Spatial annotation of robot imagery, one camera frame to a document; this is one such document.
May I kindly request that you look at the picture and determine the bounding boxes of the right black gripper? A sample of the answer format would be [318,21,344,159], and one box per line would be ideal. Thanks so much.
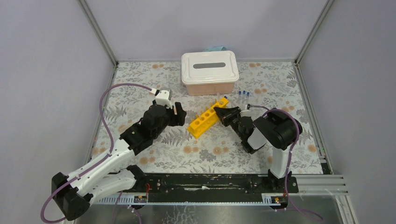
[214,106,245,140]

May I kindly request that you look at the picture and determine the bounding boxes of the yellow test tube rack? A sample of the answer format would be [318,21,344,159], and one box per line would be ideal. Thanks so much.
[187,96,229,139]

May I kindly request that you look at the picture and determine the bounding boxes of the pink plastic bin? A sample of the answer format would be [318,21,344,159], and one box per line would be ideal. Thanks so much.
[185,82,235,96]

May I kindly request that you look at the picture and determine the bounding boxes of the white plastic bin lid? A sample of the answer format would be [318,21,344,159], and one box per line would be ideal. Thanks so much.
[181,50,240,85]

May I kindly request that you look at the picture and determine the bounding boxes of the light blue cloth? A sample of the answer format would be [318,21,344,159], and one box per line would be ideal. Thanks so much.
[203,46,227,52]

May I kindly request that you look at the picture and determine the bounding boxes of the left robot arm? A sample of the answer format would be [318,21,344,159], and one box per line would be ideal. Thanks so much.
[50,100,187,221]

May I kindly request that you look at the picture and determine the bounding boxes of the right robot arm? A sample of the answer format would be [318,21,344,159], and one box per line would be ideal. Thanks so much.
[214,107,303,192]

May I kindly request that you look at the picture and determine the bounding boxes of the floral table mat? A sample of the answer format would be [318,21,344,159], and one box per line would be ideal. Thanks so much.
[92,62,323,174]

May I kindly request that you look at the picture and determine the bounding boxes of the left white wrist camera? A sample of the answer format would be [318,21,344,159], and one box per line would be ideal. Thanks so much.
[150,88,172,109]

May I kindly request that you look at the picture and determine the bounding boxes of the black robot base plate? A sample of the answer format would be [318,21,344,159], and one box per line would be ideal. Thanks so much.
[124,173,299,203]

